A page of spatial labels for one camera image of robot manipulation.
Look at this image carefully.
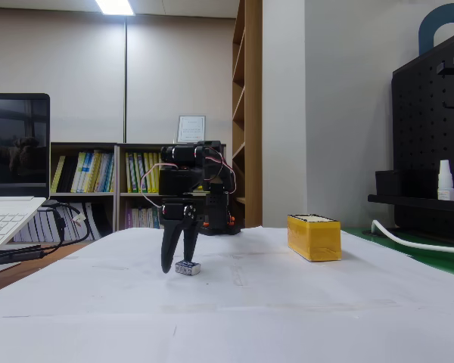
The small black box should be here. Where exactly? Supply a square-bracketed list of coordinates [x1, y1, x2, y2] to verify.
[375, 170, 397, 197]

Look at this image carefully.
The white laptop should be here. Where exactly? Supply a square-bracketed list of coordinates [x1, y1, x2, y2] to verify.
[0, 93, 51, 265]

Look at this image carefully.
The white power strip cable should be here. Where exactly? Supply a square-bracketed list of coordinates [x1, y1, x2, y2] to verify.
[370, 220, 454, 255]

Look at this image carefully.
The black pegboard stand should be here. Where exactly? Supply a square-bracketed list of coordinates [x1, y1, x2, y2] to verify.
[390, 29, 454, 232]

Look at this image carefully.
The low wooden bookshelf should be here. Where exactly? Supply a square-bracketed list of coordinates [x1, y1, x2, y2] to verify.
[49, 141, 247, 244]

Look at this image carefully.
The blue arch-shaped object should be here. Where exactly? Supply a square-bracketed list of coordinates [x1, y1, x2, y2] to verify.
[418, 2, 454, 54]

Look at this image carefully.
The white paper table cover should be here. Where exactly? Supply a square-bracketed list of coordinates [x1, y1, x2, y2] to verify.
[0, 225, 454, 363]

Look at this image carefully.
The red white servo cable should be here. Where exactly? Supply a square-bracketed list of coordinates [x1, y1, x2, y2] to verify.
[141, 147, 238, 209]

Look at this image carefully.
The tall wooden bookshelf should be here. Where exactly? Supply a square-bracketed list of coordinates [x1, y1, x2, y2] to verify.
[232, 0, 265, 229]

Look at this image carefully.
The white dropper bottle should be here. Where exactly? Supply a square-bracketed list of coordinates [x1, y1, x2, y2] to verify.
[437, 159, 454, 202]

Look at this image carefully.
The green desk mat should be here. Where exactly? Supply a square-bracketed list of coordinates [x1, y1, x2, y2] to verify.
[340, 225, 454, 283]

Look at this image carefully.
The ceiling light panel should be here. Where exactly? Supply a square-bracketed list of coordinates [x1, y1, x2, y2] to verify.
[95, 0, 135, 17]

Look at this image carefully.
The black laptop cable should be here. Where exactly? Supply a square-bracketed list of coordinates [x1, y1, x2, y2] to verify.
[0, 202, 92, 268]

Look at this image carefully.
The framed white certificate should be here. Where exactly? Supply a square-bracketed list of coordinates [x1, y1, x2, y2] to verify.
[176, 114, 208, 144]

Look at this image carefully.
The yellow rectangular box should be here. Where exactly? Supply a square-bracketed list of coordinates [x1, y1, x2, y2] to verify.
[286, 213, 343, 262]

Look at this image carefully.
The yellow book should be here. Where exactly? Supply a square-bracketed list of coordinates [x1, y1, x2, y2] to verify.
[125, 151, 135, 194]
[50, 154, 67, 194]

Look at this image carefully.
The black orange table clamp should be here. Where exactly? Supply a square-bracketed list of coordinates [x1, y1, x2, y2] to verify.
[201, 215, 237, 228]

